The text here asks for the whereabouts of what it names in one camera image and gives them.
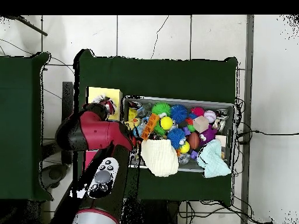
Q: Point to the yellow plush toy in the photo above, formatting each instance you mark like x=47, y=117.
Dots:
x=133, y=121

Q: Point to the mint knitted cloth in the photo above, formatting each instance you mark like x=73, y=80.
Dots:
x=213, y=161

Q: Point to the shallow mesh bin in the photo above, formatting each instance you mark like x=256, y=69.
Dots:
x=224, y=109

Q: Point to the cream knitted cloth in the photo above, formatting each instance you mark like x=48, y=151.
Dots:
x=161, y=158

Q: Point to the orange plastic brick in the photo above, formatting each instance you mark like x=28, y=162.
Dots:
x=150, y=124

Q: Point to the green covered side table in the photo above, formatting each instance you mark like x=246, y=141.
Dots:
x=18, y=116

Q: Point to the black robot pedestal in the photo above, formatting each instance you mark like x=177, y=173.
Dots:
x=158, y=213

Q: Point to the green spiky ball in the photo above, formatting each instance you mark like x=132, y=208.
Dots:
x=161, y=108

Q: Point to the dark grey rod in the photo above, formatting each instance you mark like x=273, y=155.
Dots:
x=35, y=28

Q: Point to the dark green tablecloth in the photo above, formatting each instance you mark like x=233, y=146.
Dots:
x=163, y=79

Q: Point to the white baseball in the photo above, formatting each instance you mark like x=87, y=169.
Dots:
x=210, y=116

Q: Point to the wooden box with three holes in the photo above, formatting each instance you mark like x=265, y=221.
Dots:
x=114, y=92

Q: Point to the yellow ball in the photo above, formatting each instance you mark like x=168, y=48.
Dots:
x=166, y=122

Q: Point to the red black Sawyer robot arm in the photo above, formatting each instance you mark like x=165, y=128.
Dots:
x=93, y=133

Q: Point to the blue spiky ball with eyes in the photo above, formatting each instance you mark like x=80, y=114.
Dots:
x=175, y=137

